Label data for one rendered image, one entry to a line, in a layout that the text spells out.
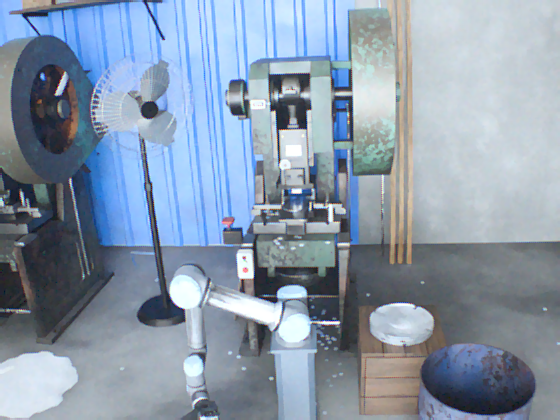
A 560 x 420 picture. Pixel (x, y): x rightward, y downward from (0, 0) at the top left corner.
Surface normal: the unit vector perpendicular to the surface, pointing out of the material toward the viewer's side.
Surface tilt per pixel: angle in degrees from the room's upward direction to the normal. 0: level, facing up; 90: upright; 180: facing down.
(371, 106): 92
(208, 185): 90
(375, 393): 90
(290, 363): 90
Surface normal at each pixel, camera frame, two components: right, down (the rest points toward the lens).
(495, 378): -0.68, 0.26
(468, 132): -0.11, 0.36
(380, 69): -0.12, -0.04
